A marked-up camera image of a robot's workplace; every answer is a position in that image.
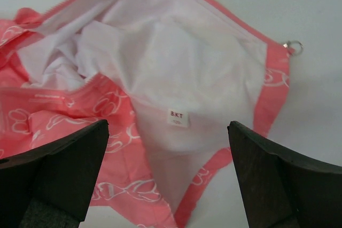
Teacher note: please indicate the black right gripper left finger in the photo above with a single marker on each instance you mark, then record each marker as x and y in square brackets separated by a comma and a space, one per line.
[52, 185]

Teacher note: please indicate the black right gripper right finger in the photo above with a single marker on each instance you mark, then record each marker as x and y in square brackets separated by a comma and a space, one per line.
[281, 187]

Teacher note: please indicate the pink hooded jacket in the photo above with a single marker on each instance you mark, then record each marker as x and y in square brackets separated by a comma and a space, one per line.
[167, 75]

